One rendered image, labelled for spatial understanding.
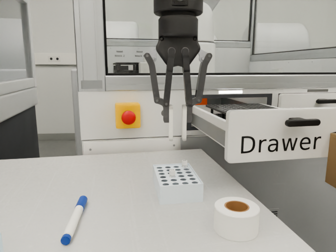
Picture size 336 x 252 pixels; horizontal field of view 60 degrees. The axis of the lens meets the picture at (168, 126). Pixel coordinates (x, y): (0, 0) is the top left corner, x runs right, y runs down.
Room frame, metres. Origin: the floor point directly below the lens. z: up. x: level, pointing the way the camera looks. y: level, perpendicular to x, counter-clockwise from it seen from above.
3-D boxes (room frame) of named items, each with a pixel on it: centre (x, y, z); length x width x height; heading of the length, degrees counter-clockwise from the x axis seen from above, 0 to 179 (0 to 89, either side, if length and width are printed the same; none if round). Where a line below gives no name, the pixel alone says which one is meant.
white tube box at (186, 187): (0.57, -0.02, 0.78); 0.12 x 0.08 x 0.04; 9
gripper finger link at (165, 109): (0.58, 0.01, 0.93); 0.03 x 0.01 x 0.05; 92
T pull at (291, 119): (0.59, -0.27, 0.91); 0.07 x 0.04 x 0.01; 101
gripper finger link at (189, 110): (0.58, -0.05, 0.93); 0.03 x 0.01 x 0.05; 92
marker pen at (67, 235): (0.45, 0.15, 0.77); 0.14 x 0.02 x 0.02; 5
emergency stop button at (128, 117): (0.81, 0.11, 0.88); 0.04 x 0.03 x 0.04; 101
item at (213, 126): (0.82, -0.22, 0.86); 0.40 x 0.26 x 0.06; 11
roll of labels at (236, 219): (0.42, -0.11, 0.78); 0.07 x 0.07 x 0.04
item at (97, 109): (1.41, -0.15, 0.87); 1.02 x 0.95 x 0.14; 101
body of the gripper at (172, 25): (0.58, -0.02, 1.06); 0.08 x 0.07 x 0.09; 92
